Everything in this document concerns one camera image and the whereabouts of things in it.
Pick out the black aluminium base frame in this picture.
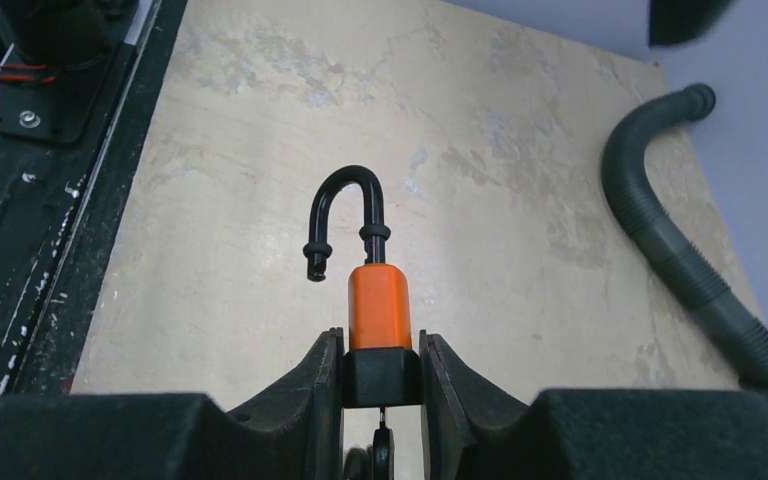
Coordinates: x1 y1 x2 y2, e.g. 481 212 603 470
0 1 186 396

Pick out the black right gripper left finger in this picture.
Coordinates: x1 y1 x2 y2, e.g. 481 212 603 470
0 328 343 479

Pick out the orange padlock with keys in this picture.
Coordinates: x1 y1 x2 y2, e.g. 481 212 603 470
303 165 423 479

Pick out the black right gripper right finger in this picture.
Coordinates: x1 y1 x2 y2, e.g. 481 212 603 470
419 333 768 479

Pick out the black corrugated hose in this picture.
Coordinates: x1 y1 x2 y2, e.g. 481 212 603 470
600 82 768 425

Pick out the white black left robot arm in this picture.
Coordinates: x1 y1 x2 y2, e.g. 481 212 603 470
648 0 734 47

